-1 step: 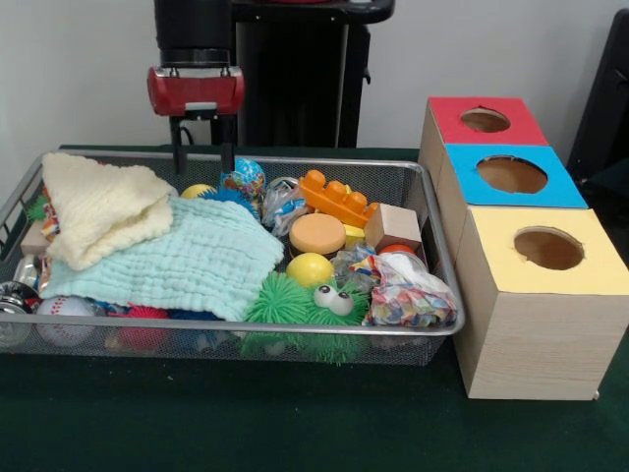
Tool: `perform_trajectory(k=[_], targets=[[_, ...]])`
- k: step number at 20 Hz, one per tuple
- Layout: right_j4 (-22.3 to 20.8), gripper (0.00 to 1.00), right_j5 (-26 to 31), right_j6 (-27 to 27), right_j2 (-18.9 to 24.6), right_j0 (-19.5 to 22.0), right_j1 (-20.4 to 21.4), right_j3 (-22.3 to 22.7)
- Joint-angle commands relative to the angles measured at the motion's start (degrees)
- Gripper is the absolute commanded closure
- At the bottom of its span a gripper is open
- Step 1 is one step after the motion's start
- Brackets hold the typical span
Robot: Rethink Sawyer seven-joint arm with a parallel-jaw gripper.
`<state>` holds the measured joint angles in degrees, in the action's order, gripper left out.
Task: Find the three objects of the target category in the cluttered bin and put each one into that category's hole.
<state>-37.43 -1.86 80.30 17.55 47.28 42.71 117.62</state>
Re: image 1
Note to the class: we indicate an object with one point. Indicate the round orange disc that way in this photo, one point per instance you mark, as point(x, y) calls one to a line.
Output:
point(316, 234)

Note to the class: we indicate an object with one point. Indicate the wooden box with three holes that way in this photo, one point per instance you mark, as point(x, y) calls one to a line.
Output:
point(541, 324)

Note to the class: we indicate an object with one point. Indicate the small yellow ball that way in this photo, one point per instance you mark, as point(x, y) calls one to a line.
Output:
point(310, 269)

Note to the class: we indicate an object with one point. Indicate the shallow clear mesh bin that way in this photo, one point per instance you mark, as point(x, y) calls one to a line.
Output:
point(432, 329)

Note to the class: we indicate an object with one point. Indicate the colourful printed packet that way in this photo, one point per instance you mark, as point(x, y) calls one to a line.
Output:
point(413, 295)

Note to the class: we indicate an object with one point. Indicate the small wooden cube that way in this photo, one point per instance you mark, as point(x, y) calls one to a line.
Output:
point(393, 226)

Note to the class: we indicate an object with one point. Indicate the orange toy building blocks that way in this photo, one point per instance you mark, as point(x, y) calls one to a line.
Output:
point(334, 202)

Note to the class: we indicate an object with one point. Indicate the cream yellow muslin cloth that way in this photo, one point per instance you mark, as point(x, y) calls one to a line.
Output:
point(98, 211)

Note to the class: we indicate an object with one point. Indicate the black upright panel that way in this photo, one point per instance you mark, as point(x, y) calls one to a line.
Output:
point(604, 88)

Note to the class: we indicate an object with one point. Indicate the white baseball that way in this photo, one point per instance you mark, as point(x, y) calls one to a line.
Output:
point(65, 317)

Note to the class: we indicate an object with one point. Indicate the mint green muslin cloth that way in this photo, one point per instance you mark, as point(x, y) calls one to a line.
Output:
point(206, 261)

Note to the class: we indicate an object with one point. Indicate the blue globe ball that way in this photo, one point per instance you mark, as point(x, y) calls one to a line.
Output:
point(249, 182)

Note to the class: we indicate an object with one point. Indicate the dark green table cloth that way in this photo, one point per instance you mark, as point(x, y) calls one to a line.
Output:
point(246, 423)

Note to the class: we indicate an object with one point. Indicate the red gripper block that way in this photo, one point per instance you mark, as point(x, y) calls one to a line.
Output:
point(197, 90)

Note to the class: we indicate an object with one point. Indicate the green spiky ball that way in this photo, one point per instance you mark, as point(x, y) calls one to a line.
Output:
point(275, 300)

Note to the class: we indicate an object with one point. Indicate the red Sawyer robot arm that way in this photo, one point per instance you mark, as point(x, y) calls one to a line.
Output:
point(194, 29)

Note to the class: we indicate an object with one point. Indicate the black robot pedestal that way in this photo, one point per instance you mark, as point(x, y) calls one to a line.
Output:
point(295, 79)

